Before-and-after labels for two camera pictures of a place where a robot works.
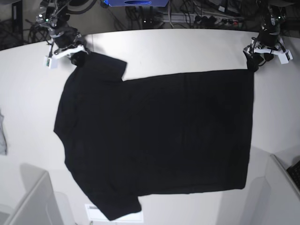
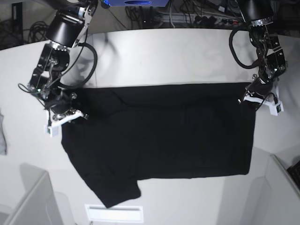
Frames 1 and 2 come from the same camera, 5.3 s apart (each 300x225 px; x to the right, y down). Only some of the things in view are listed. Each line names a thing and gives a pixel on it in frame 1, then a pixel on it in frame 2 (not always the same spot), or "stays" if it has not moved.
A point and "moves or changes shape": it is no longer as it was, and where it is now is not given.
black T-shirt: x=171 y=134 moves or changes shape
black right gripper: x=266 y=39 -> x=261 y=88
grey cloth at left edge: x=3 y=146 stays
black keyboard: x=294 y=171 stays
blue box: x=136 y=3 stays
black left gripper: x=65 y=36 -> x=59 y=101
